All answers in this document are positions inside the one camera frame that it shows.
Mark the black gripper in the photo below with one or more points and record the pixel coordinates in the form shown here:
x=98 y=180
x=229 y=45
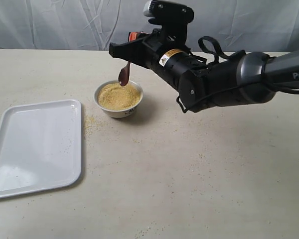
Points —
x=166 y=57

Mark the dark brown wooden spoon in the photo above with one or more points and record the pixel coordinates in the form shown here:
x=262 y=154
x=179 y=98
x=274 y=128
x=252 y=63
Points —
x=124 y=75

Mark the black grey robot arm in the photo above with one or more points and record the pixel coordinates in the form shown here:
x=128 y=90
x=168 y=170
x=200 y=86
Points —
x=229 y=80

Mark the yellow millet grain heap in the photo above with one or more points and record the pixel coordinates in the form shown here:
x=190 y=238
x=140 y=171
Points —
x=116 y=97

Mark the white ceramic bowl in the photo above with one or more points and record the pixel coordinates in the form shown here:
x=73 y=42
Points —
x=122 y=113

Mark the white wrinkled backdrop curtain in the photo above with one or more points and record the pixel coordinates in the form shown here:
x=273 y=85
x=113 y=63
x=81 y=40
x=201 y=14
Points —
x=252 y=25

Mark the white rectangular plastic tray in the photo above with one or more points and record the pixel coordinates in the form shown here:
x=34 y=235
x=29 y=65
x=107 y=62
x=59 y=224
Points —
x=40 y=147

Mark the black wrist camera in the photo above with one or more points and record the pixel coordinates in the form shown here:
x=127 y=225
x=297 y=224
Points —
x=172 y=17

